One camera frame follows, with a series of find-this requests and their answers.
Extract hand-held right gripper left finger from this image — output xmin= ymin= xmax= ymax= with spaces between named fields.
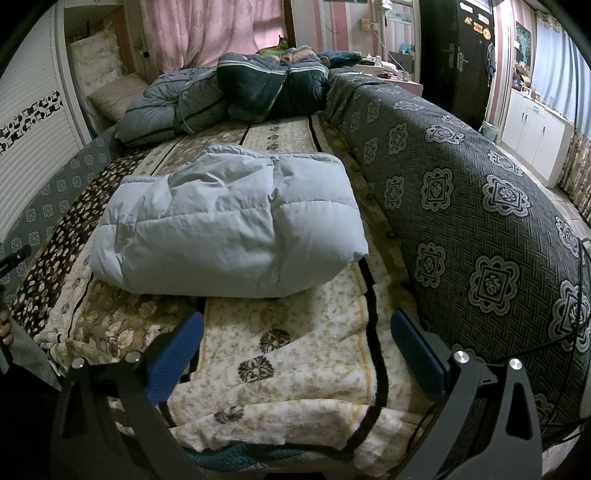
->
xmin=48 ymin=311 xmax=218 ymax=480

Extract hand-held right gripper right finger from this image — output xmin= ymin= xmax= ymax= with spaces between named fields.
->
xmin=390 ymin=308 xmax=543 ymax=480

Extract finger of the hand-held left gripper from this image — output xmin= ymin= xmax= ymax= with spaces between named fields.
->
xmin=0 ymin=244 xmax=32 ymax=278

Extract light blue down jacket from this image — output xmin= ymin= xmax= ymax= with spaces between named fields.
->
xmin=88 ymin=143 xmax=370 ymax=298

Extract person's left hand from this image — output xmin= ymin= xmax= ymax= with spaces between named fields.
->
xmin=0 ymin=286 xmax=16 ymax=348

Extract grey flower-patterned sheet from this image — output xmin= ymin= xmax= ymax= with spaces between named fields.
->
xmin=0 ymin=131 xmax=121 ymax=296

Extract teal cloth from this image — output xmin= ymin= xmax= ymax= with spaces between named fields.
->
xmin=185 ymin=442 xmax=296 ymax=468

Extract floral plush blanket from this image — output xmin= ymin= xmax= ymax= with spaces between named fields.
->
xmin=9 ymin=113 xmax=444 ymax=476

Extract white patterned wardrobe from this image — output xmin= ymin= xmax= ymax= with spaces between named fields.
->
xmin=0 ymin=0 xmax=93 ymax=241

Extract grey medallion-patterned bed cover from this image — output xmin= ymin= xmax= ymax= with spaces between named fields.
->
xmin=325 ymin=69 xmax=591 ymax=462

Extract beige pillow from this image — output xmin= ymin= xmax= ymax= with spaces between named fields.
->
xmin=88 ymin=74 xmax=149 ymax=123

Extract white patterned cushion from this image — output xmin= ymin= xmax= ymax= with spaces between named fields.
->
xmin=67 ymin=33 xmax=126 ymax=134

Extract blue-grey folded duvet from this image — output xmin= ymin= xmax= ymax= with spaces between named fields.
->
xmin=115 ymin=65 xmax=241 ymax=147

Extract white cabinet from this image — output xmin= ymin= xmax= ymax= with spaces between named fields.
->
xmin=501 ymin=88 xmax=575 ymax=188

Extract pink table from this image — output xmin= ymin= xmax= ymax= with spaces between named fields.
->
xmin=355 ymin=62 xmax=423 ymax=97

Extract black door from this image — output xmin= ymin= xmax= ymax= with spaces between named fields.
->
xmin=419 ymin=0 xmax=496 ymax=132

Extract pink curtain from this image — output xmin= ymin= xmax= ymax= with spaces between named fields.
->
xmin=139 ymin=0 xmax=291 ymax=77

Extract light blue curtain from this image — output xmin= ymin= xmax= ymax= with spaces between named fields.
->
xmin=531 ymin=11 xmax=591 ymax=130

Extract framed wall picture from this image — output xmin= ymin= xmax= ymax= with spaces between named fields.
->
xmin=514 ymin=21 xmax=539 ymax=69

